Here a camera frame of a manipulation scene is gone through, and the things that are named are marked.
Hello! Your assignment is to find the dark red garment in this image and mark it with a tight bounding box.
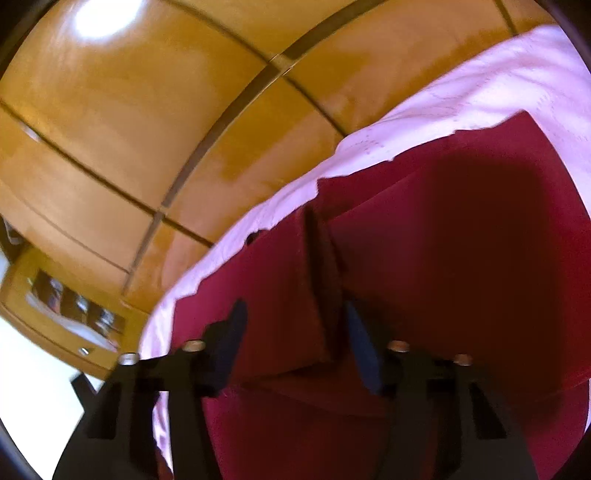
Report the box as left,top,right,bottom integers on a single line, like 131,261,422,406
154,110,591,480

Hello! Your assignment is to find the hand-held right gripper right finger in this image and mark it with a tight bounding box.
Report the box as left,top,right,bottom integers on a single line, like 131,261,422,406
344,299,540,480

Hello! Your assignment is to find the wooden shelf unit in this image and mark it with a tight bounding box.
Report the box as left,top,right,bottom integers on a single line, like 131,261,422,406
0,247,149,381

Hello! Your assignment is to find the pink bedsheet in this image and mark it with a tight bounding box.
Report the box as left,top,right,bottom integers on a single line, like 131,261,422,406
137,22,591,480

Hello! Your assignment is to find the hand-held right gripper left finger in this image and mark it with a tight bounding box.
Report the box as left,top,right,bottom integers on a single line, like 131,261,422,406
52,299,249,480

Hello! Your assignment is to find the wooden panelled headboard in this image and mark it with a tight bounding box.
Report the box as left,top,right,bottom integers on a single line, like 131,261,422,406
0,0,557,324

